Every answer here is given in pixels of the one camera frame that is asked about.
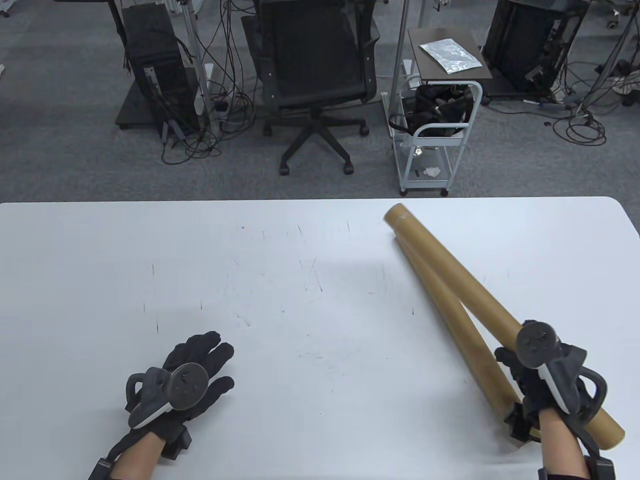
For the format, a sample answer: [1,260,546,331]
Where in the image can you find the person's left hand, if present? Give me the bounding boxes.
[125,330,235,441]

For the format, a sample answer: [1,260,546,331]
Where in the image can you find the person's right hand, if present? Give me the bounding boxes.
[494,345,586,418]

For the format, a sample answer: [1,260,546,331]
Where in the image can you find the brown cardboard mailing tube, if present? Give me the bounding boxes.
[397,235,543,441]
[383,202,626,449]

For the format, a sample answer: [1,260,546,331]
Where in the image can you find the person's left forearm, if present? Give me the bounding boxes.
[90,432,167,480]

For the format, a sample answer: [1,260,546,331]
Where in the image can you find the person's right forearm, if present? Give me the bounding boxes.
[539,407,592,480]

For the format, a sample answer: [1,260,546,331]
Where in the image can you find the grey left hand controller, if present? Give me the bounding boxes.
[125,362,210,430]

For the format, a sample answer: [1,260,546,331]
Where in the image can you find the grey hand controller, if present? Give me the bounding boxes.
[515,320,608,446]
[125,362,210,430]

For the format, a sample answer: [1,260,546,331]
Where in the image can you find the grey right hand controller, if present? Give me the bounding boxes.
[515,320,608,446]

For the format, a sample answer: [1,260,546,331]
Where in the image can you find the white wheeled utility cart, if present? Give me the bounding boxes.
[382,75,484,197]

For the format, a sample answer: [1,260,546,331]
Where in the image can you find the black bag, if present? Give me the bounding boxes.
[389,84,475,137]

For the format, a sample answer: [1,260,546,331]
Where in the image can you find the black computer tower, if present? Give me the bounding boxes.
[121,2,199,137]

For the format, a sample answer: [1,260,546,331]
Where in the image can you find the black mesh office chair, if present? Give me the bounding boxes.
[241,0,382,176]

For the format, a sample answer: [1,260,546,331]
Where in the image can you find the brown side table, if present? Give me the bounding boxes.
[407,27,493,82]

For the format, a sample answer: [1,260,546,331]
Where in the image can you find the black equipment rack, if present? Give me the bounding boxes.
[482,0,587,97]

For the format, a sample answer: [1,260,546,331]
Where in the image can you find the silver plastic bag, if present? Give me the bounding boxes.
[419,38,484,75]

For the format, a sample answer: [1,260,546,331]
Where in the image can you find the metal pole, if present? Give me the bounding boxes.
[390,0,412,126]

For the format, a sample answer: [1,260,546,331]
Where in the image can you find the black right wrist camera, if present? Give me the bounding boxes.
[504,401,542,443]

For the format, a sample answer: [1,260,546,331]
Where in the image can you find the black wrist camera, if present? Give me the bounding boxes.
[504,401,542,443]
[161,424,193,460]

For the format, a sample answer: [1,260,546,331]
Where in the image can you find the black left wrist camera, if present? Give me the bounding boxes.
[161,424,193,460]

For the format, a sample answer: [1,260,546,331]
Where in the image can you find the tangled black floor cables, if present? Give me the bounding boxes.
[551,55,640,147]
[160,0,262,166]

